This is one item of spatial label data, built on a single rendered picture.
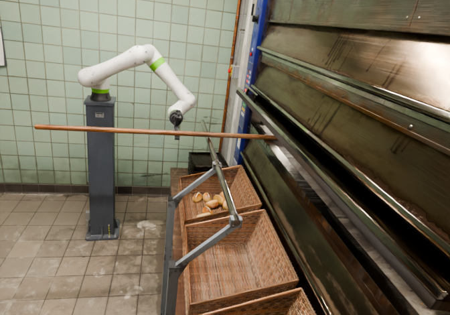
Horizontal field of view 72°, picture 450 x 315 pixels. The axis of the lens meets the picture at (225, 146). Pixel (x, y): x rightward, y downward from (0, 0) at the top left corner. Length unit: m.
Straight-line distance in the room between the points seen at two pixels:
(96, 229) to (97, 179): 0.48
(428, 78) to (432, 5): 0.20
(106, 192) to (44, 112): 1.06
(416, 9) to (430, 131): 0.35
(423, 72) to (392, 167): 0.27
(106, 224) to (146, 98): 1.21
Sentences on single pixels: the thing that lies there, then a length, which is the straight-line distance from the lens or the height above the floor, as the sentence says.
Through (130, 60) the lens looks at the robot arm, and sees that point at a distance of 2.14.
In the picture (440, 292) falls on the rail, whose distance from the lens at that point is 0.75.
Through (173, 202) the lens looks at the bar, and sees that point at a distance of 1.69.
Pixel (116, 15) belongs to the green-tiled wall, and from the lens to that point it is 3.07.
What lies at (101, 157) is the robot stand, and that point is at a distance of 2.60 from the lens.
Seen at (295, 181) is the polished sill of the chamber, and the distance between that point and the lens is 1.57.
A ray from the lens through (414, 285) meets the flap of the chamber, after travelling 0.78.
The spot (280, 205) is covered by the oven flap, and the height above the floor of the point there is 0.99.
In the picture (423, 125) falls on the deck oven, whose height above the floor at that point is 1.67.
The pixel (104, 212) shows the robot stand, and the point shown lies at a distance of 2.85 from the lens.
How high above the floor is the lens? 1.85
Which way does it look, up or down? 22 degrees down
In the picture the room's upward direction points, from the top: 8 degrees clockwise
